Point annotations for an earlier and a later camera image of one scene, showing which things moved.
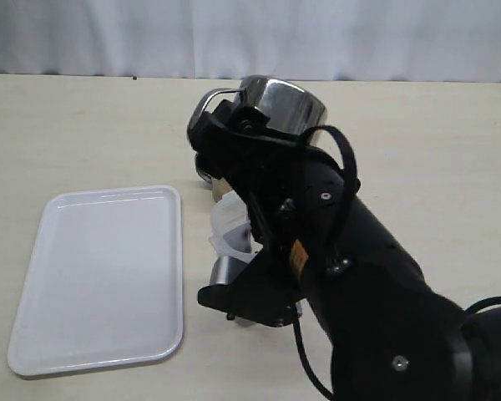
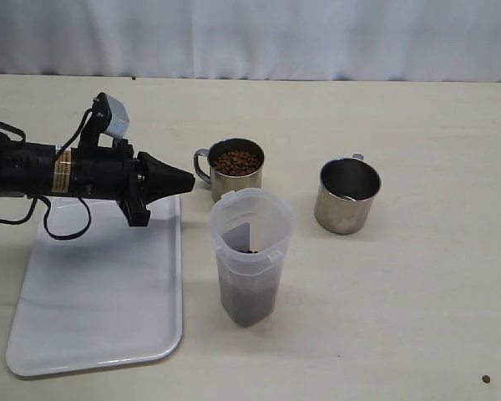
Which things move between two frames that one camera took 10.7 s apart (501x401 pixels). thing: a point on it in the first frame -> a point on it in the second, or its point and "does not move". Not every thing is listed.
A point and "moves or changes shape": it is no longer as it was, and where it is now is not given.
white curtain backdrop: [380, 40] does not move
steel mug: [285, 102] moves or changes shape
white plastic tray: [104, 286] does not move
